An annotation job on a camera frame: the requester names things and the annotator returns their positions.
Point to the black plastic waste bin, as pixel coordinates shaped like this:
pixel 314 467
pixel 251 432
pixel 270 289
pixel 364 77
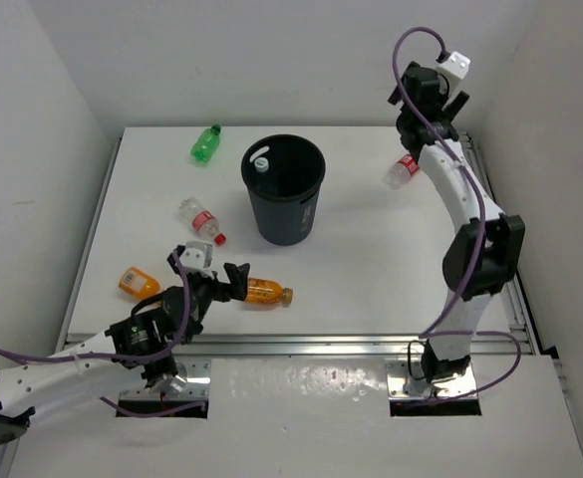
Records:
pixel 284 199

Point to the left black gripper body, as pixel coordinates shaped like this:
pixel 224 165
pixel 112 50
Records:
pixel 210 284

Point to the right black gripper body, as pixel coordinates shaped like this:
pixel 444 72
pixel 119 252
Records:
pixel 442 95

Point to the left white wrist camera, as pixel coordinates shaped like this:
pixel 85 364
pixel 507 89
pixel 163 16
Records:
pixel 197 256

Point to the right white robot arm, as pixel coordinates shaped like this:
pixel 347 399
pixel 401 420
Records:
pixel 484 252

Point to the aluminium frame rail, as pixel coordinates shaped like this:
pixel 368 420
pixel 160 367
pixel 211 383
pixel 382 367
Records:
pixel 298 391

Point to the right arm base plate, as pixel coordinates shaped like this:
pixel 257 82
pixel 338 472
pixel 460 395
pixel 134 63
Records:
pixel 411 396

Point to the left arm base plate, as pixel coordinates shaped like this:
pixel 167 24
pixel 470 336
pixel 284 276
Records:
pixel 185 396

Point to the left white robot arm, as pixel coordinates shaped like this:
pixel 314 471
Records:
pixel 133 353

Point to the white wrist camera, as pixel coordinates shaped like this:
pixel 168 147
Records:
pixel 454 67
pixel 197 256

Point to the green plastic bottle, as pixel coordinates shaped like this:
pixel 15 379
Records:
pixel 206 145

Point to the white cap bottle in bin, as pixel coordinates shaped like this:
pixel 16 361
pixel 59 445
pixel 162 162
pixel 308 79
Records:
pixel 261 164

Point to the orange bottle brown cap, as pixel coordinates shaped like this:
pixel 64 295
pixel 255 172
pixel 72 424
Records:
pixel 268 293

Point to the clear bottle red label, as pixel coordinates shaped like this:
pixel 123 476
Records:
pixel 201 220
pixel 401 172

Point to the orange bottle barcode label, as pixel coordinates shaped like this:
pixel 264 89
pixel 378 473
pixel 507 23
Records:
pixel 139 284

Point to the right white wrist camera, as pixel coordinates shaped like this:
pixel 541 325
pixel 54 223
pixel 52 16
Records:
pixel 454 67

